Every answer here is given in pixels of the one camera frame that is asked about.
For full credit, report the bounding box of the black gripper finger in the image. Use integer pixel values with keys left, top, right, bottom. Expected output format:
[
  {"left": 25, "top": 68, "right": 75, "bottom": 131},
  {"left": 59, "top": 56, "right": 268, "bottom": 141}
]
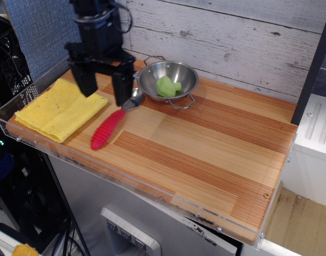
[
  {"left": 71, "top": 65, "right": 98, "bottom": 97},
  {"left": 112, "top": 69, "right": 134, "bottom": 106}
]

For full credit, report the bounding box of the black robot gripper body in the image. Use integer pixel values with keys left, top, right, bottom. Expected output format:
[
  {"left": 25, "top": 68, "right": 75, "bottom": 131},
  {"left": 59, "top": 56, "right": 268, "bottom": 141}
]
[{"left": 65, "top": 15, "right": 135, "bottom": 74}]

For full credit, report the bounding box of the small steel bowl with handles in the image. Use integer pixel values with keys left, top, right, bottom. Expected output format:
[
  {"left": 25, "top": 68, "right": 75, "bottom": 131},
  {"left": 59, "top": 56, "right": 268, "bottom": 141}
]
[{"left": 137, "top": 55, "right": 199, "bottom": 109}]

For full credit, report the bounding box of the red handled metal spoon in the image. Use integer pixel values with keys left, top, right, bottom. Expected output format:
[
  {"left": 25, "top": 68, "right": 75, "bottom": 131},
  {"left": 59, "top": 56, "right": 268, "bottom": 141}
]
[{"left": 91, "top": 88, "right": 144, "bottom": 150}]

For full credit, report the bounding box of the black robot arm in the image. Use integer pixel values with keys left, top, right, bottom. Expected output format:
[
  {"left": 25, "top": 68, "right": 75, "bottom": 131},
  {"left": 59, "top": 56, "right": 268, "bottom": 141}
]
[{"left": 65, "top": 1, "right": 136, "bottom": 106}]

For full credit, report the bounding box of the yellow folded towel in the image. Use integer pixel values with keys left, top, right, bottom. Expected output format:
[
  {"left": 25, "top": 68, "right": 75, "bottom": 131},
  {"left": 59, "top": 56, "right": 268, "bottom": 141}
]
[{"left": 15, "top": 78, "right": 108, "bottom": 143}]

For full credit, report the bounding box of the green toy vegetable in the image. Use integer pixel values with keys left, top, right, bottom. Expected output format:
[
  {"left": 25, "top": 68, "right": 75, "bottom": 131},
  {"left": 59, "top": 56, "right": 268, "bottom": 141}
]
[{"left": 156, "top": 76, "right": 181, "bottom": 98}]

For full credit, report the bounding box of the black plastic crate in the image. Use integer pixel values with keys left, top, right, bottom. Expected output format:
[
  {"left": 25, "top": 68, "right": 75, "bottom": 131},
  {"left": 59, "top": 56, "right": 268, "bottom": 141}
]
[{"left": 0, "top": 15, "right": 32, "bottom": 106}]

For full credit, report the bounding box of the clear acrylic table guard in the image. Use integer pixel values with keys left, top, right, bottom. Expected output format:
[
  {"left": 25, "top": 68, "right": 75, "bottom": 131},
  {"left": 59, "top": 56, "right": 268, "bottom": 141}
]
[{"left": 0, "top": 74, "right": 297, "bottom": 247}]

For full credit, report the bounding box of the stainless toy fridge cabinet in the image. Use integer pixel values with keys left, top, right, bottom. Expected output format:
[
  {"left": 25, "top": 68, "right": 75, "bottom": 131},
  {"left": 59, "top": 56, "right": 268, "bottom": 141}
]
[{"left": 49, "top": 156, "right": 242, "bottom": 255}]

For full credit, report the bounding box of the yellow object bottom left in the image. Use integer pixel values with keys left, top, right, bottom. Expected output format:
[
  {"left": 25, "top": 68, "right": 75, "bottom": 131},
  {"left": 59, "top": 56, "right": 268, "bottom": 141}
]
[{"left": 12, "top": 244, "right": 39, "bottom": 256}]

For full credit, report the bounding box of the black vertical post right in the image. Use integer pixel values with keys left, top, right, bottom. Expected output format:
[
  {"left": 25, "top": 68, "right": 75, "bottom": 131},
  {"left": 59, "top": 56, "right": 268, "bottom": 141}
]
[{"left": 290, "top": 0, "right": 326, "bottom": 125}]

